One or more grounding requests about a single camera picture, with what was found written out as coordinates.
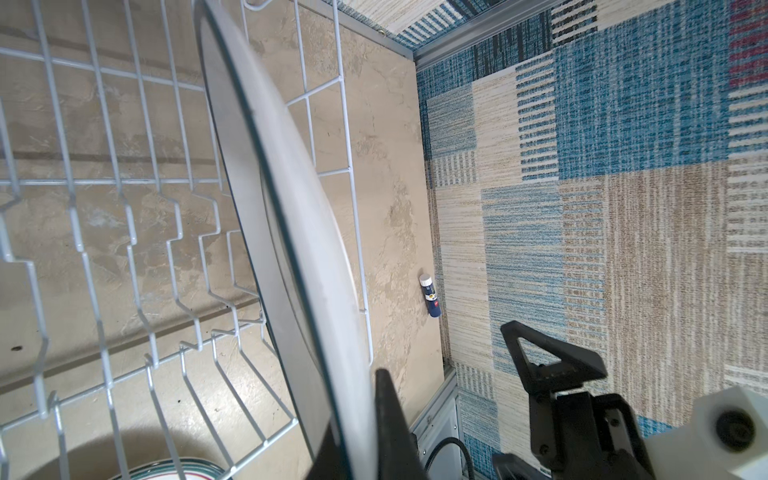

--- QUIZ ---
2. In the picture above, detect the white round plate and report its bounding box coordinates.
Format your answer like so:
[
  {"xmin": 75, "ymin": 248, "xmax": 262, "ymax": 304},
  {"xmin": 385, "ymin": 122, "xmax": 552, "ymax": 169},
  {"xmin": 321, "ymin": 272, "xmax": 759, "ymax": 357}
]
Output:
[
  {"xmin": 129, "ymin": 458, "xmax": 225, "ymax": 480},
  {"xmin": 194, "ymin": 1, "xmax": 378, "ymax": 479}
]

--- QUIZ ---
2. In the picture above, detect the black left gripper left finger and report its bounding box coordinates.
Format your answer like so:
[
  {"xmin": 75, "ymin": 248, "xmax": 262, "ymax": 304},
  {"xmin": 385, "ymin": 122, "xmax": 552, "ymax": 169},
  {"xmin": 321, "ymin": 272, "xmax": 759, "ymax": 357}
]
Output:
[{"xmin": 305, "ymin": 441, "xmax": 347, "ymax": 480}]

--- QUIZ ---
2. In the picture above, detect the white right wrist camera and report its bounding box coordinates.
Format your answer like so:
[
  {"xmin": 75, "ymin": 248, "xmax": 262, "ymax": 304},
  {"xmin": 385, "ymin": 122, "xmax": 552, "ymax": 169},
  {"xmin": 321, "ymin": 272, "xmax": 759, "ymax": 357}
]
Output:
[{"xmin": 645, "ymin": 386, "xmax": 767, "ymax": 479}]

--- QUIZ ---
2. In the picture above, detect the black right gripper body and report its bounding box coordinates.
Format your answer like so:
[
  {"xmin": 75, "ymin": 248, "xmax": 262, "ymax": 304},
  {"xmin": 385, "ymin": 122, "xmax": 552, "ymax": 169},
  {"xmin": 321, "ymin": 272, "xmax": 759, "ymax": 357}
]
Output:
[{"xmin": 492, "ymin": 392, "xmax": 655, "ymax": 479}]

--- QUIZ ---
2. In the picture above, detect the small blue white tube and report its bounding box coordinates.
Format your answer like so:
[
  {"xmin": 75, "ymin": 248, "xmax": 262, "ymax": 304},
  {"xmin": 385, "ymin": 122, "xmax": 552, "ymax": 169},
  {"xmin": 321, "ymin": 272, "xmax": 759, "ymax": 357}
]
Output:
[{"xmin": 419, "ymin": 274, "xmax": 442, "ymax": 318}]

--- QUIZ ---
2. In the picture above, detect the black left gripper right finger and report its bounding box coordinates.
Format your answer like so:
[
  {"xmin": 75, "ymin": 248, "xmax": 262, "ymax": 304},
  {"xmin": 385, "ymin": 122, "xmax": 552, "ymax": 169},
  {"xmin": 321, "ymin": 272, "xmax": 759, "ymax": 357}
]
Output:
[{"xmin": 375, "ymin": 368, "xmax": 428, "ymax": 480}]

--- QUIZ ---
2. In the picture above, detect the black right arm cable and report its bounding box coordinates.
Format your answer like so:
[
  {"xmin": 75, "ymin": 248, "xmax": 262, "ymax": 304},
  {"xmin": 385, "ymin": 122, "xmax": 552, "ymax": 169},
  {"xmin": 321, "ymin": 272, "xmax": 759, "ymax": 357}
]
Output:
[{"xmin": 423, "ymin": 436, "xmax": 476, "ymax": 480}]

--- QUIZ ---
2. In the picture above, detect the white wire dish rack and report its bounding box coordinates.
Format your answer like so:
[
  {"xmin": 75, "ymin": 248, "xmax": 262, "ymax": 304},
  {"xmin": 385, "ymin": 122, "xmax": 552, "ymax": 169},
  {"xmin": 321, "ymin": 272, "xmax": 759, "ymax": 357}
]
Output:
[{"xmin": 0, "ymin": 0, "xmax": 376, "ymax": 480}]

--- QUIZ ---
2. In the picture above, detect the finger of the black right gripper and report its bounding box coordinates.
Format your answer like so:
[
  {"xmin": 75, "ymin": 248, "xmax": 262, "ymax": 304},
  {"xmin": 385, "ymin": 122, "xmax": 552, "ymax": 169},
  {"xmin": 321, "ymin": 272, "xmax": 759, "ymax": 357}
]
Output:
[{"xmin": 500, "ymin": 321, "xmax": 608, "ymax": 396}]

